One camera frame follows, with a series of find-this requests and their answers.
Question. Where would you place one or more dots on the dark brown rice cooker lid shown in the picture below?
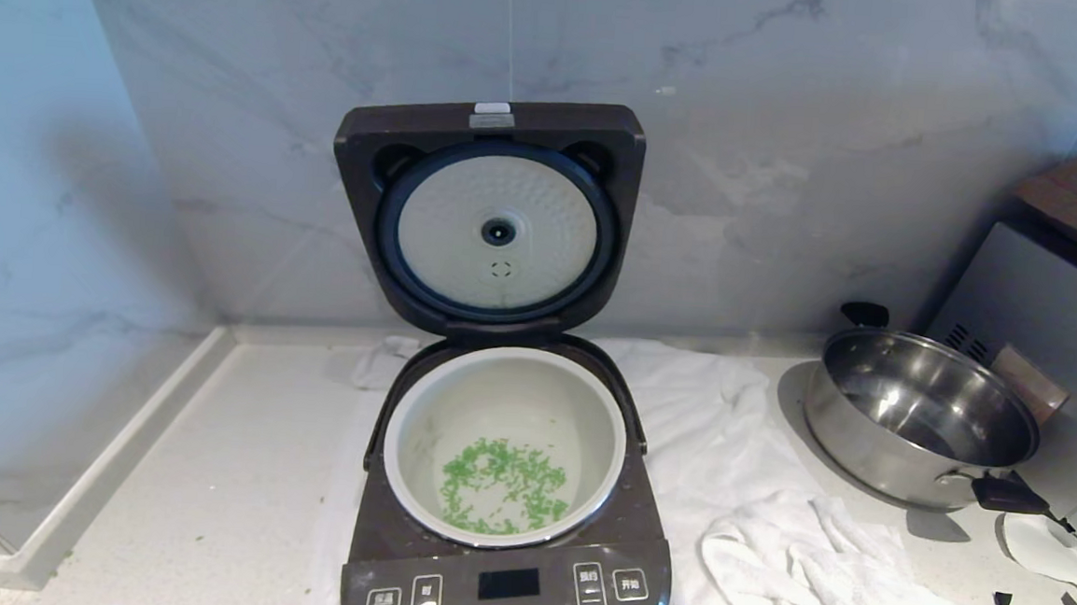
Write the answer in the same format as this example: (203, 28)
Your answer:
(360, 170)

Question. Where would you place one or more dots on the stainless steel pot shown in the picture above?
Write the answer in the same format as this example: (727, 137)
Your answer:
(875, 454)

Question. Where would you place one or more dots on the dark brown rice cooker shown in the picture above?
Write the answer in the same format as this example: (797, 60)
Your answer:
(502, 586)

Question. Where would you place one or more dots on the white cloth mat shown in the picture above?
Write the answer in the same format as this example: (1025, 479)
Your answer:
(700, 415)

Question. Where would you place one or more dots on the chopped green vegetable bits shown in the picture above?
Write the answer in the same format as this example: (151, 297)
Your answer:
(500, 473)

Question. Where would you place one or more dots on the silver metal appliance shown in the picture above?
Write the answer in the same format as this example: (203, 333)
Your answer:
(1044, 296)

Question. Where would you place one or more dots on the crumpled white towel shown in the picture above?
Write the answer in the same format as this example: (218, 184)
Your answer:
(811, 581)

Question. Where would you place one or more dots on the white inner cooking pot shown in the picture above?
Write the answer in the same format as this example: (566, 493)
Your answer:
(419, 426)

